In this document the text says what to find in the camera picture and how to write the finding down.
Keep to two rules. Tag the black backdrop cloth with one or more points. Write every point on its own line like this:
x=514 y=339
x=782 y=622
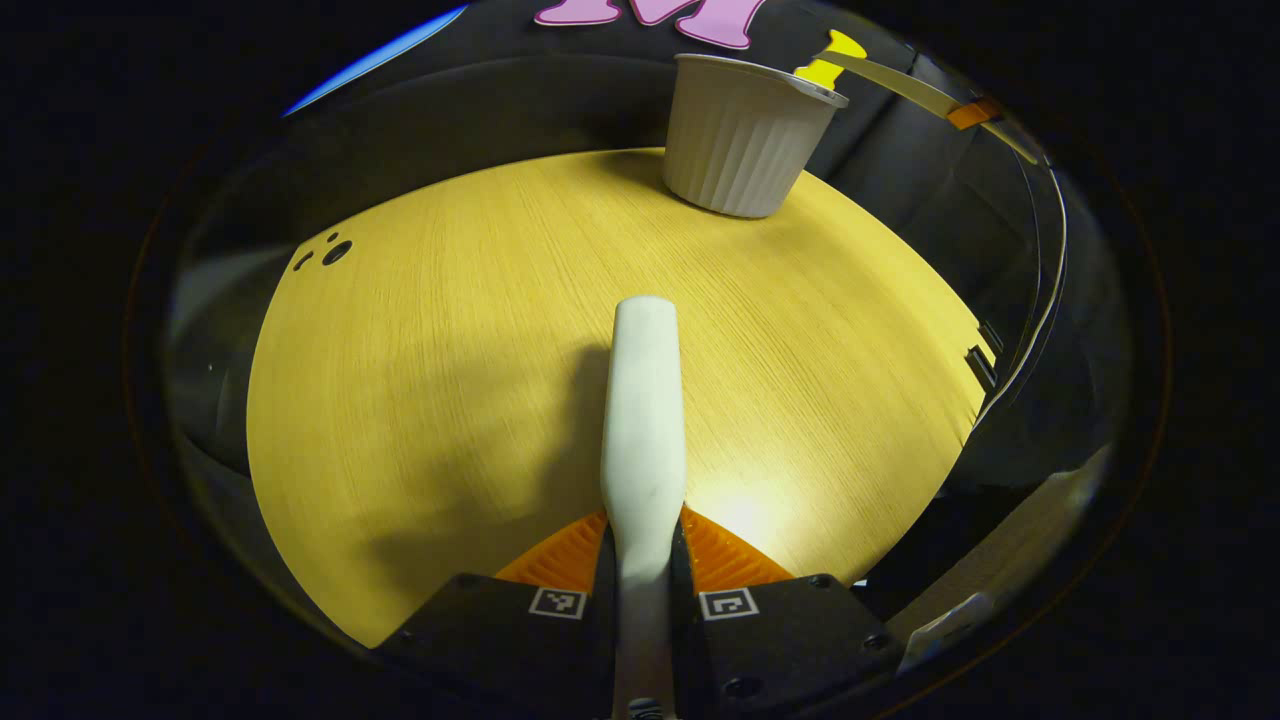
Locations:
x=560 y=110

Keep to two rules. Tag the wooden desktop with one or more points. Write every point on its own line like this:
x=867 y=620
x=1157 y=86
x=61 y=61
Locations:
x=420 y=380

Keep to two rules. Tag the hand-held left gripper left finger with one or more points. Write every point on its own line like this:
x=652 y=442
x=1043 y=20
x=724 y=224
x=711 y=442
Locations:
x=560 y=640

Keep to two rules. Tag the small white broom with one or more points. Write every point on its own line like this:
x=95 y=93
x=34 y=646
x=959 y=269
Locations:
x=645 y=420

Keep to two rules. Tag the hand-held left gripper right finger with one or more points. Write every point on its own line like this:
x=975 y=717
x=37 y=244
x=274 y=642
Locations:
x=780 y=640

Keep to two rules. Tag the white ribbed garbage bin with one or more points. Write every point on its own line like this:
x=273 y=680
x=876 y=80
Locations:
x=745 y=140

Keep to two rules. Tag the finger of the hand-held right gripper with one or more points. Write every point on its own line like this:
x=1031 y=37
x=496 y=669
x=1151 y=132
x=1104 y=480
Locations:
x=974 y=113

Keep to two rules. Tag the white plastic dustpan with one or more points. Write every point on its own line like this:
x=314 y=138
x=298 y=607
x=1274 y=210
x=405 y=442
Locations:
x=900 y=88

